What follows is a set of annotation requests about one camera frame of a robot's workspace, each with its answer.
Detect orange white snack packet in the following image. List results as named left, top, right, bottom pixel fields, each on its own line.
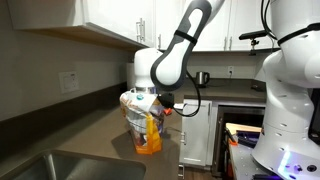
left=118, top=88, right=166, bottom=155

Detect white purple sachet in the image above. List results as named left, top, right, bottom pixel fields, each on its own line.
left=172, top=102, right=186, bottom=111

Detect steel electric kettle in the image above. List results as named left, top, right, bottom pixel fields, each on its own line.
left=194, top=70, right=211, bottom=89

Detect white cabinet door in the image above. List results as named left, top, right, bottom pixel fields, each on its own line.
left=179, top=98, right=214, bottom=167

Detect white upper cabinets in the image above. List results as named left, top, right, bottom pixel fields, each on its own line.
left=6, top=0, right=288, bottom=53

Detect wooden board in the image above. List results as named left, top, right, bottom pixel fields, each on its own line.
left=225, top=122, right=263, bottom=136

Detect white perforated robot table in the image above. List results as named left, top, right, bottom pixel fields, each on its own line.
left=227, top=142, right=320, bottom=180

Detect stainless steel sink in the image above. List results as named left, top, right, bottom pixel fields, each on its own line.
left=0, top=149, right=147, bottom=180

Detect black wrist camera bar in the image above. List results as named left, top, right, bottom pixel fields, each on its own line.
left=156, top=92, right=176, bottom=109

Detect orange handled tool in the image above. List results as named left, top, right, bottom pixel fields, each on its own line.
left=225, top=127, right=239, bottom=147

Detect white wall outlet plate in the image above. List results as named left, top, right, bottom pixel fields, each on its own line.
left=58, top=70, right=80, bottom=95

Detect black camera on stand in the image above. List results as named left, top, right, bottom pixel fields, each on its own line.
left=238, top=28, right=271, bottom=57

